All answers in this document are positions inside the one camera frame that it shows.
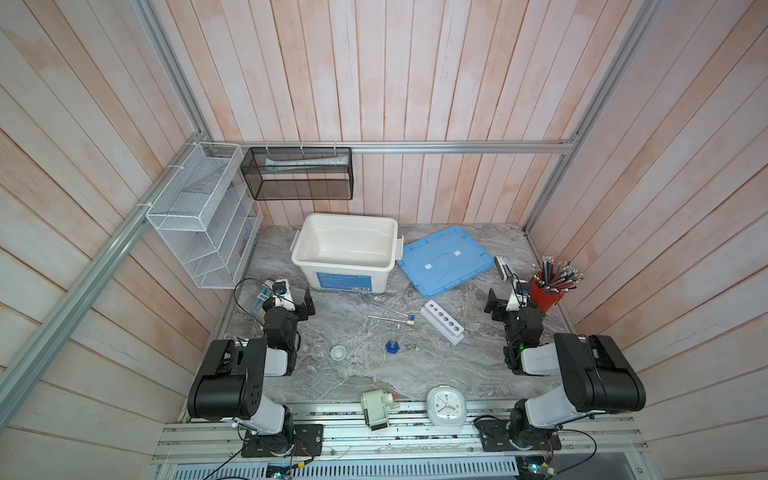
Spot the highlighter marker pack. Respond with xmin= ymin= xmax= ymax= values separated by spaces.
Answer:
xmin=254 ymin=287 xmax=273 ymax=315

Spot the red pencil cup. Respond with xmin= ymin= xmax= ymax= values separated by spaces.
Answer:
xmin=530 ymin=256 xmax=583 ymax=313

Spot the white plastic storage bin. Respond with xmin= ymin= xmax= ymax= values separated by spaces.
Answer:
xmin=290 ymin=213 xmax=404 ymax=293

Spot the small white dish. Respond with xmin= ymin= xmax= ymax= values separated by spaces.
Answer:
xmin=329 ymin=345 xmax=347 ymax=361

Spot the blue plastic bin lid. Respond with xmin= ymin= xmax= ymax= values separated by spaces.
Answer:
xmin=397 ymin=226 xmax=494 ymax=298

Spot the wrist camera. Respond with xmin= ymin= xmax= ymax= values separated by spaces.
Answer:
xmin=271 ymin=279 xmax=289 ymax=296
xmin=513 ymin=279 xmax=531 ymax=298

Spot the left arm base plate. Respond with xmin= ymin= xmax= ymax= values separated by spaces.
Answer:
xmin=241 ymin=424 xmax=324 ymax=458

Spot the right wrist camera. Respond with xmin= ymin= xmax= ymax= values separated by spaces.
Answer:
xmin=513 ymin=279 xmax=531 ymax=298

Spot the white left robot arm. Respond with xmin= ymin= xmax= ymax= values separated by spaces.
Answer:
xmin=187 ymin=279 xmax=315 ymax=442

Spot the white mesh wall shelf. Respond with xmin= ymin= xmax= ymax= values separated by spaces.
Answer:
xmin=147 ymin=142 xmax=263 ymax=290

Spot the white test tube rack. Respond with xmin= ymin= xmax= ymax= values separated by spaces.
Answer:
xmin=420 ymin=301 xmax=465 ymax=345

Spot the black mesh wall basket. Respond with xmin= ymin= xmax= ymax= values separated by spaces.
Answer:
xmin=240 ymin=146 xmax=355 ymax=201

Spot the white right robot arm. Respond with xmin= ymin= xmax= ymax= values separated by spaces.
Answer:
xmin=484 ymin=282 xmax=646 ymax=445

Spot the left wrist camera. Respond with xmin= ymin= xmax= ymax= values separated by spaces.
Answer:
xmin=271 ymin=279 xmax=289 ymax=296

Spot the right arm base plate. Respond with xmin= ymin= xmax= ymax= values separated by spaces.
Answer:
xmin=473 ymin=415 xmax=562 ymax=452

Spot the white analog alarm clock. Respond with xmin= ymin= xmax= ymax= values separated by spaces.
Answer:
xmin=426 ymin=385 xmax=467 ymax=427

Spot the white green timer device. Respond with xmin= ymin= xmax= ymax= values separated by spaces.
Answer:
xmin=361 ymin=390 xmax=397 ymax=431

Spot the blue base glass cylinder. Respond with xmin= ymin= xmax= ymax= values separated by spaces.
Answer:
xmin=385 ymin=325 xmax=402 ymax=355

